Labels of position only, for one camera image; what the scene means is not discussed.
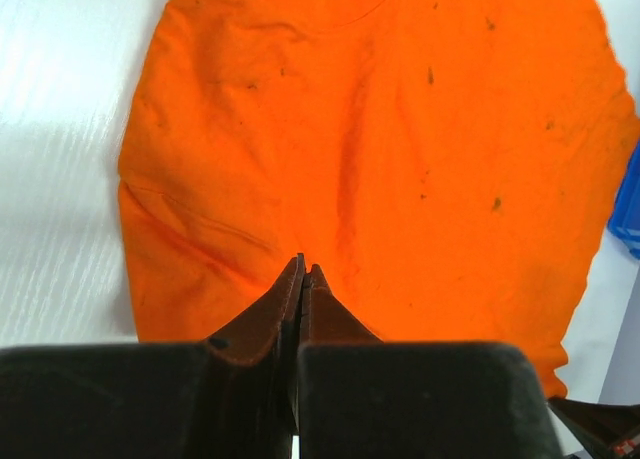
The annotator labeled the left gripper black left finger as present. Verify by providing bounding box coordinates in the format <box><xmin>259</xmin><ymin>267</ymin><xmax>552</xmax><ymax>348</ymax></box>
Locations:
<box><xmin>202</xmin><ymin>254</ymin><xmax>305</xmax><ymax>458</ymax></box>

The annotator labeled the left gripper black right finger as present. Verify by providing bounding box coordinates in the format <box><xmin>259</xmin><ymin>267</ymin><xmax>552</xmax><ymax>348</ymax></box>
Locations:
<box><xmin>299</xmin><ymin>264</ymin><xmax>382</xmax><ymax>346</ymax></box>

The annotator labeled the orange t-shirt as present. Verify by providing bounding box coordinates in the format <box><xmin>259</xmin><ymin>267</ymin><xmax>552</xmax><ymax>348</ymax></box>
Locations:
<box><xmin>118</xmin><ymin>0</ymin><xmax>639</xmax><ymax>396</ymax></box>

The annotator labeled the blue plastic bin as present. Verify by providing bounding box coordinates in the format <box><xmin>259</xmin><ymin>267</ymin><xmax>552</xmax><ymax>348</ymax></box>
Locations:
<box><xmin>607</xmin><ymin>144</ymin><xmax>640</xmax><ymax>259</ymax></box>

